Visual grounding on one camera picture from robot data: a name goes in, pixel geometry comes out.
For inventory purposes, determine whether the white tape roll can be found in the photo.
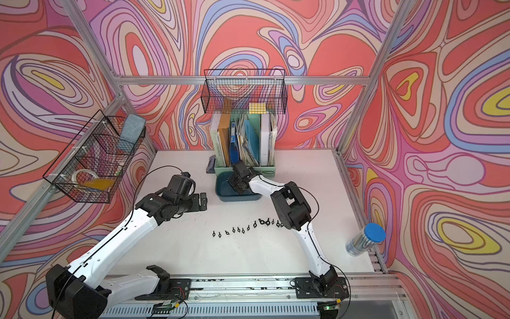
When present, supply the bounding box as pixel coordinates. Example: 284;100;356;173
71;169;98;185

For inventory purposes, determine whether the black wire basket left wall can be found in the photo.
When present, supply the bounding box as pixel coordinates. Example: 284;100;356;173
43;110;146;203

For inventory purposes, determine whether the aluminium front rail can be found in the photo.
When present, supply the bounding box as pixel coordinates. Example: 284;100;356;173
65;272;419;319

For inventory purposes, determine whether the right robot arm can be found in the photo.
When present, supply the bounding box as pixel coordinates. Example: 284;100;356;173
228;172;338;296

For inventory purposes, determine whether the grey blue sponge block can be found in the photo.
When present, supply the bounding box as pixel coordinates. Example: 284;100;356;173
120;114;146;144

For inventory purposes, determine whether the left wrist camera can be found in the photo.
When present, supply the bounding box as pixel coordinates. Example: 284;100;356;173
167;171;196;199

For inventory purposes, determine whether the black wire basket back wall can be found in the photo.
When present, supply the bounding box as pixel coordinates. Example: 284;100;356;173
201;67;288;114

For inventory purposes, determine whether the teal plastic storage tray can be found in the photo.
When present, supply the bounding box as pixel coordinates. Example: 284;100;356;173
215;171;262;202

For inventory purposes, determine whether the blue folder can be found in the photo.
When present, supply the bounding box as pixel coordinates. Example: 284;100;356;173
229;134;240;166

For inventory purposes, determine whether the yellow sticky note pad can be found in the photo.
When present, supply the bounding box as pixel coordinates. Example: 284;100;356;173
248;102;267;114

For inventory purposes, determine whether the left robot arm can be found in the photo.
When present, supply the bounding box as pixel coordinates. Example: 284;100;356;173
46;193;207;318

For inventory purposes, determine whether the black wire basket wall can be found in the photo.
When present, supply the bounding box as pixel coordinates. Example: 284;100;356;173
43;110;146;203
201;67;288;114

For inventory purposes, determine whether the white binder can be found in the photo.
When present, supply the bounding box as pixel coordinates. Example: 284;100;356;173
260;114;271;167

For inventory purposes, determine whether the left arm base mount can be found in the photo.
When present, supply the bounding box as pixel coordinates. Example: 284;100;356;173
146;265;191;300

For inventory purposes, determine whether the grey stapler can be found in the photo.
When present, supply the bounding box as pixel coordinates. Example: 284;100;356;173
206;155;216;174

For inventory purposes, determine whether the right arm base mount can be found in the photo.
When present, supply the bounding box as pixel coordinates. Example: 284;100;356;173
292;276;350;300

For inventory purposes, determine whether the blue lid clear jar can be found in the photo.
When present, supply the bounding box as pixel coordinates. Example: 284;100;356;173
345;223;386;256

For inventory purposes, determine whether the yellow pad in basket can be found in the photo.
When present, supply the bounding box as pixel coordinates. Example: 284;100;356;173
82;178;115;191

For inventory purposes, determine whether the brown folder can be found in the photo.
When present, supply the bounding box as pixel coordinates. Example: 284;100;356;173
218;113;231;167

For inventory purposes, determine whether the mint green file organizer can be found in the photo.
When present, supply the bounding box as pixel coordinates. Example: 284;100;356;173
209;111;278;179

